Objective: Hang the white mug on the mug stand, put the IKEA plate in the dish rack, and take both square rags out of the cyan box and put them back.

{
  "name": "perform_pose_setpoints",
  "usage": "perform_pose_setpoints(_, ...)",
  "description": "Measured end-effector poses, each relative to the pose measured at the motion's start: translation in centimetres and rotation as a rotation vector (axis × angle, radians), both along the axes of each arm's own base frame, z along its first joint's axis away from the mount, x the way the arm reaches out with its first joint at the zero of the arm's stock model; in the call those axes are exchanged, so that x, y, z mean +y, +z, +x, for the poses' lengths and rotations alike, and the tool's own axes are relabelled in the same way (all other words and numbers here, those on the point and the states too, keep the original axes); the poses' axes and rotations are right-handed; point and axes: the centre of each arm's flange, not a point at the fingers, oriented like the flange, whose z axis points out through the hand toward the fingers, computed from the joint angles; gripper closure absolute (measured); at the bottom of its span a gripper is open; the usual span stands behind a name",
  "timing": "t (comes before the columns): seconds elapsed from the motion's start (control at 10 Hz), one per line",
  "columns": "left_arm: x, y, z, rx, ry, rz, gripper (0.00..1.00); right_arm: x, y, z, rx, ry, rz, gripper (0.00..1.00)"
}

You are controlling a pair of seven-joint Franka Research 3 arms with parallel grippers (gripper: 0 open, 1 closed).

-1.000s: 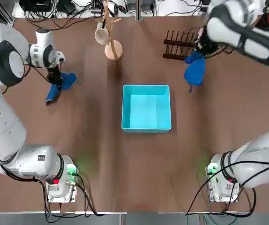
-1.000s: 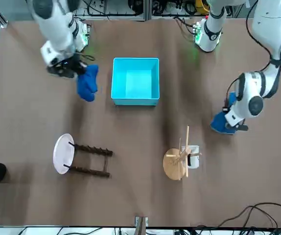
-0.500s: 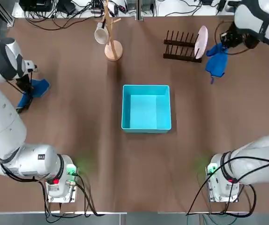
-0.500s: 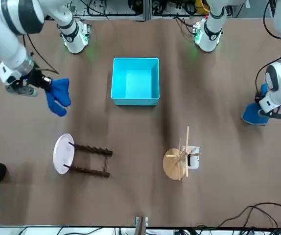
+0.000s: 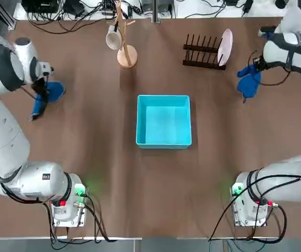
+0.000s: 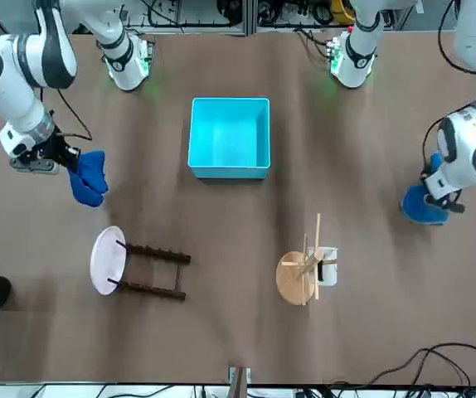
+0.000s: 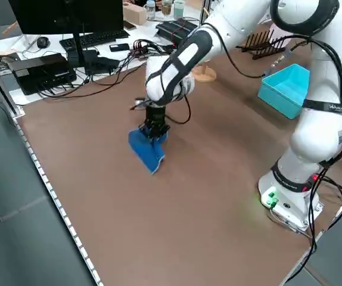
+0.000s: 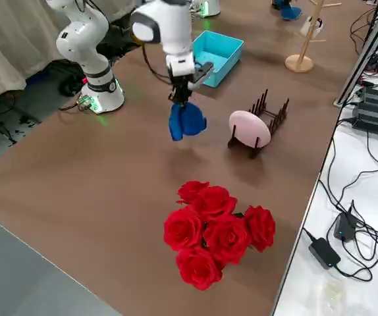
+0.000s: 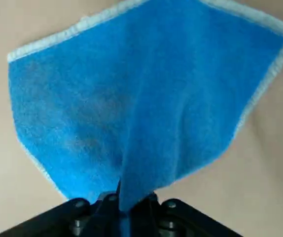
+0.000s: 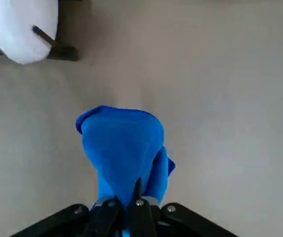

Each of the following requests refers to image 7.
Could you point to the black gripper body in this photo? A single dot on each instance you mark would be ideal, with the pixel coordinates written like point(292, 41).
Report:
point(155, 114)

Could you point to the black flat device box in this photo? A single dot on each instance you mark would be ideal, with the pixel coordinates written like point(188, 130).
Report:
point(43, 74)

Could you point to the light wooden block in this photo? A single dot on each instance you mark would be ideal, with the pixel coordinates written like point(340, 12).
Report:
point(134, 14)

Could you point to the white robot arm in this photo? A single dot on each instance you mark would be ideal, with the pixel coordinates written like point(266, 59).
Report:
point(314, 134)

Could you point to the clear jar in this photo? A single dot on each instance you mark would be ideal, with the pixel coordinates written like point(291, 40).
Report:
point(167, 7)

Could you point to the clear plastic bottle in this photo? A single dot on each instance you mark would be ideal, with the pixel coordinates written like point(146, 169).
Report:
point(150, 10)

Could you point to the black keyboard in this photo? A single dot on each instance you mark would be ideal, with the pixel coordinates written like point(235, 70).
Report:
point(96, 38)

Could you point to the blue square rag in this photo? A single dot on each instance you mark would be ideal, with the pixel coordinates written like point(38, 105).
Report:
point(147, 152)

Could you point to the pale green cup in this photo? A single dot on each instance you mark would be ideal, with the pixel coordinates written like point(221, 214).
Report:
point(179, 9)

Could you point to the black finned power supply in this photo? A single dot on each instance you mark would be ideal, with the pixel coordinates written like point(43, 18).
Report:
point(174, 29)

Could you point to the black smartphone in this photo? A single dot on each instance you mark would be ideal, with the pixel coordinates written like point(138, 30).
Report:
point(119, 47)

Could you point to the black computer mouse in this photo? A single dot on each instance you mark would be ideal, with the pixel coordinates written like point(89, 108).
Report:
point(43, 42)

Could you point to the cyan plastic box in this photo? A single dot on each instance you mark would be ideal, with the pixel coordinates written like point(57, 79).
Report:
point(284, 95)

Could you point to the dark wooden dish rack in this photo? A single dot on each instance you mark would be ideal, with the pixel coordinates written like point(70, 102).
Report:
point(263, 47)

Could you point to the light wooden mug stand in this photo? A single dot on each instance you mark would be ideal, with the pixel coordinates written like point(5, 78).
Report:
point(205, 74)

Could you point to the black computer monitor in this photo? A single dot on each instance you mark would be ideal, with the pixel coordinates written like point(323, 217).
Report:
point(66, 15)

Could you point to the aluminium frame post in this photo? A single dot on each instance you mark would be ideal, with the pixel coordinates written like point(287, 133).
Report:
point(1, 86)
point(206, 7)

